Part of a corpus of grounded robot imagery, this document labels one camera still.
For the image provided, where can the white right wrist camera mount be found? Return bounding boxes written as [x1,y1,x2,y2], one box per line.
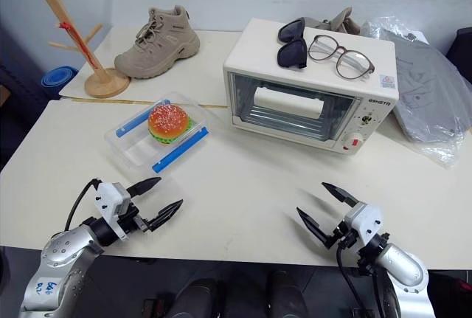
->
[344,201,384,247]

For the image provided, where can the grey folded shirt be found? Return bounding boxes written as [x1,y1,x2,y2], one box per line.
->
[392,32,468,145]

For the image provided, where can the white knob with red marker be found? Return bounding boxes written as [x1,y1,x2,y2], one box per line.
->
[342,132,364,153]

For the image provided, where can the dark rounded shape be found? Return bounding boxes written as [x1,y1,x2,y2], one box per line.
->
[265,269,309,318]
[172,277,228,318]

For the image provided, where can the brown clear-lens glasses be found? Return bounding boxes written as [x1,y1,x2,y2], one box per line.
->
[307,34,376,83]

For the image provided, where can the toy hamburger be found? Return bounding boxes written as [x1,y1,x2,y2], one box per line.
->
[147,103,195,146]

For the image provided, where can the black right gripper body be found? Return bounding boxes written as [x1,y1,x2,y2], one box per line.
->
[330,220,361,252]

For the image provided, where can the black chair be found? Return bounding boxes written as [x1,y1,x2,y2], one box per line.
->
[444,27,472,87]

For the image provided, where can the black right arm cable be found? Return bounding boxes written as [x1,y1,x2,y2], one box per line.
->
[334,243,369,318]

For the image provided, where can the clear plastic bag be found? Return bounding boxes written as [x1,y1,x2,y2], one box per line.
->
[360,15,472,170]

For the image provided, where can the red string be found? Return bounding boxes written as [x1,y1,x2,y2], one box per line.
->
[58,19,99,72]

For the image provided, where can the beige hiking boot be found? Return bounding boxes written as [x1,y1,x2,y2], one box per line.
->
[304,7,364,36]
[114,4,201,80]

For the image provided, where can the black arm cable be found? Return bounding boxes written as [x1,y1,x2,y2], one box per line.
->
[334,243,369,318]
[63,177,104,232]

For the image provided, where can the wooden mug tree stand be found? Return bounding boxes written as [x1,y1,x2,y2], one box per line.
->
[0,0,132,99]

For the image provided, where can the blue rolled mat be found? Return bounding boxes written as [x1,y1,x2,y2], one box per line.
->
[40,66,80,98]

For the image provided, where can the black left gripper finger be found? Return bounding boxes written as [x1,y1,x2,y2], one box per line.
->
[126,176,163,198]
[147,198,184,232]

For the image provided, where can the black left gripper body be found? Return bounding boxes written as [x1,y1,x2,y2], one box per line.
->
[119,202,154,234]

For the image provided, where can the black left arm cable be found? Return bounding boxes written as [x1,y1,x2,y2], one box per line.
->
[63,177,104,232]

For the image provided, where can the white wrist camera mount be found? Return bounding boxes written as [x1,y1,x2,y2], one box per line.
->
[94,182,138,241]
[344,201,384,247]

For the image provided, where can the black sunglasses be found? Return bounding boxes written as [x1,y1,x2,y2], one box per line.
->
[276,17,309,69]

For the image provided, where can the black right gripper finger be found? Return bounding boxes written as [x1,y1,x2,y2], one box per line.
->
[296,206,336,250]
[321,182,359,209]

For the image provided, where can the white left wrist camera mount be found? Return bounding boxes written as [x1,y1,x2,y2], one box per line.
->
[94,182,138,241]

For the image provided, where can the cream toaster oven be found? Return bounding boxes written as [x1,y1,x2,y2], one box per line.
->
[222,18,400,155]

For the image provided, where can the cream oven door handle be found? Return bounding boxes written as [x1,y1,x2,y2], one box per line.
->
[254,87,326,120]

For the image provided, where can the clear container with blue clips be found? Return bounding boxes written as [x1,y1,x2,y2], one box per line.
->
[104,91,210,177]

